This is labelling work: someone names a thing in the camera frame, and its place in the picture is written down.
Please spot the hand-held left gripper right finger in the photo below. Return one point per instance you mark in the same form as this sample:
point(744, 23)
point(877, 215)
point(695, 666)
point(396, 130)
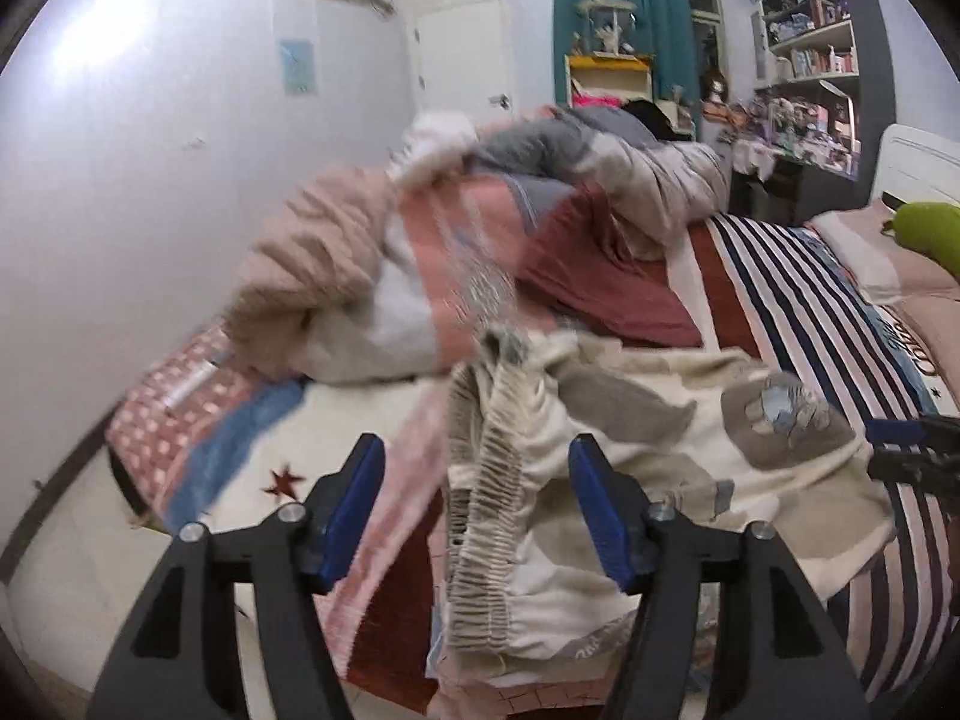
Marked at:
point(600, 517)

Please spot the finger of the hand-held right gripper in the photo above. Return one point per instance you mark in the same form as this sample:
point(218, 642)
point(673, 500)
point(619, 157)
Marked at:
point(896, 431)
point(919, 472)

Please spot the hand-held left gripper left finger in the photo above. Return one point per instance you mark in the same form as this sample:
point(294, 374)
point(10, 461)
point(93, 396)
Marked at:
point(352, 517)

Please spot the cream bear print pants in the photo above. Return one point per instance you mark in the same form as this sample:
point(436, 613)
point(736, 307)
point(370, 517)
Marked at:
point(600, 405)

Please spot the striped fleece blanket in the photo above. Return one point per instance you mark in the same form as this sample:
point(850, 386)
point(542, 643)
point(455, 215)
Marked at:
point(787, 300)

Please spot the pink pillow with white edge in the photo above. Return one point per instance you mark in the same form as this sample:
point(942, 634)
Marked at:
point(855, 247)

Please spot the green plush toy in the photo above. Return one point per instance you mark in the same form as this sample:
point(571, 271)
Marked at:
point(930, 232)

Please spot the red patterned bed sheet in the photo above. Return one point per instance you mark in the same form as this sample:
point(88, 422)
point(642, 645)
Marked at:
point(187, 397)

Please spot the dark red cloth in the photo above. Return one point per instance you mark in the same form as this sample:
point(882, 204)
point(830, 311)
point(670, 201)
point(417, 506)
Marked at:
point(600, 277)

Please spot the pink white patterned cloth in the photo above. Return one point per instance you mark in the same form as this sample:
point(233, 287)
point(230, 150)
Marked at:
point(435, 277)

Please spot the beige fuzzy cloth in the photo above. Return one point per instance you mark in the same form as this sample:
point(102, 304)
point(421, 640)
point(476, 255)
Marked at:
point(307, 262)

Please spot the dark desk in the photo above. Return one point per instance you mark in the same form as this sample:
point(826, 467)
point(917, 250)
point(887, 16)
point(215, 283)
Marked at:
point(795, 187)

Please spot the white bed headboard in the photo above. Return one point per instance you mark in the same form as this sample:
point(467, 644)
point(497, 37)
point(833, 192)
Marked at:
point(915, 161)

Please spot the white fluffy plush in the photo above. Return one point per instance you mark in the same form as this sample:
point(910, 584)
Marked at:
point(439, 142)

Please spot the mannequin head with wig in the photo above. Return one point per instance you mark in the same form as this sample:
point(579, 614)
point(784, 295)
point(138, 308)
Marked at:
point(716, 84)

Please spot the dark bookshelf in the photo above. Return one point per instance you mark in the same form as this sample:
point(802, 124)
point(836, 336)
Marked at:
point(866, 37)

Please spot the black plush toy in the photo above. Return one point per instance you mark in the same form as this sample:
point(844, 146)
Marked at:
point(649, 116)

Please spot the bright pink bag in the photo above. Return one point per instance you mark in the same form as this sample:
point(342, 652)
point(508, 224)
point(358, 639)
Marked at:
point(596, 100)

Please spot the yellow white shelf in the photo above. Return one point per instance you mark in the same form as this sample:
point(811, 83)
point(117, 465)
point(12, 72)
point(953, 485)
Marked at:
point(607, 75)

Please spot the window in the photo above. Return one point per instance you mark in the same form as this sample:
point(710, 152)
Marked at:
point(703, 22)

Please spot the white door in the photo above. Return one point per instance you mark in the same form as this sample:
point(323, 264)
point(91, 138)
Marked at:
point(461, 60)

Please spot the teal curtain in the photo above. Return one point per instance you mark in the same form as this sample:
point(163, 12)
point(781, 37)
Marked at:
point(660, 22)

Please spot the clear display case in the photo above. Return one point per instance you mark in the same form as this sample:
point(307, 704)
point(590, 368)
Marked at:
point(607, 26)

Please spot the small light blue wall poster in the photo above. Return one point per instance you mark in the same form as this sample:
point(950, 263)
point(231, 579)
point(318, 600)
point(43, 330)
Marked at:
point(298, 67)

